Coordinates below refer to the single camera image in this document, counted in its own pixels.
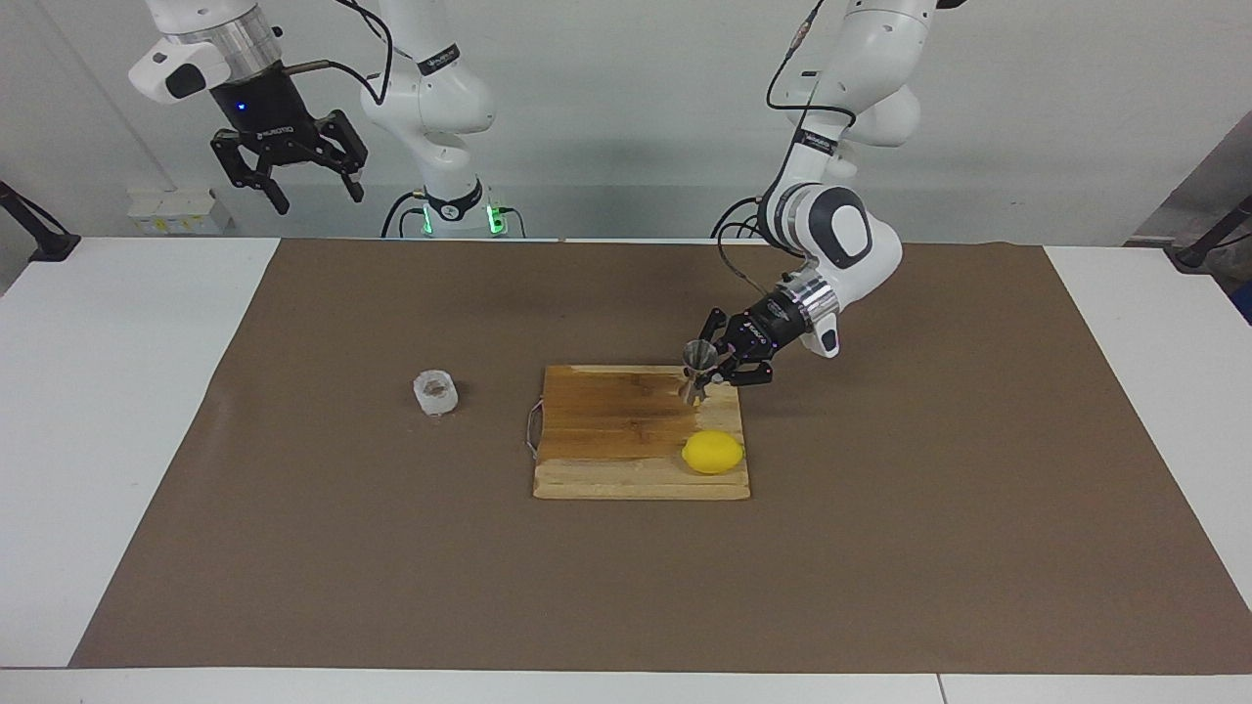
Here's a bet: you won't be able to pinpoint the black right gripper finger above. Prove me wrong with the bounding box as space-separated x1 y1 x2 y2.
209 127 292 217
311 109 371 205

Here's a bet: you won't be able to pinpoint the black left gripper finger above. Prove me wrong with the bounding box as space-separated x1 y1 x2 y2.
697 307 746 360
717 355 776 388

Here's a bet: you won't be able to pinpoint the steel double jigger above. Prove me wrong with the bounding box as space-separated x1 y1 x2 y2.
678 339 720 409

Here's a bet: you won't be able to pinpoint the clear plastic cup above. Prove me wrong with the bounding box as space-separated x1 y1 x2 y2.
412 368 461 419

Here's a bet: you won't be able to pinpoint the white socket boxes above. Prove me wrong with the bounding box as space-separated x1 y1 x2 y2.
127 188 234 236

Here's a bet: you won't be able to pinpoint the yellow lemon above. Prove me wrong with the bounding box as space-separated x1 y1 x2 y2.
681 430 746 476

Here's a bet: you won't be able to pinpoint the brown paper table mat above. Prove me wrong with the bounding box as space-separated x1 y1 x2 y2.
68 238 1252 676

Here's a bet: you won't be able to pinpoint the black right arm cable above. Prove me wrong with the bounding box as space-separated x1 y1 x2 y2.
279 0 397 107

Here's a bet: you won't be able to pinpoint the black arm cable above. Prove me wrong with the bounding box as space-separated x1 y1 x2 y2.
279 0 397 107
717 0 860 299

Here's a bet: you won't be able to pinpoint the black right base cables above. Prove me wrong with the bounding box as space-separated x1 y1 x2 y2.
380 191 431 239

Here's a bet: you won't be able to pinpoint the black base cables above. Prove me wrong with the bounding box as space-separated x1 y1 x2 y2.
711 196 783 241
380 191 431 239

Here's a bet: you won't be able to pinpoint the black left base cables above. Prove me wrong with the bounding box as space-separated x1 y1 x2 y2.
711 196 783 241

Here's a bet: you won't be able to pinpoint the wooden cutting board, metal handle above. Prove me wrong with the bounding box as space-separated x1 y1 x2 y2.
525 365 752 502

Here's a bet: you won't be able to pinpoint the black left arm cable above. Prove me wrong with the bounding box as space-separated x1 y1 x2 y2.
717 0 860 299

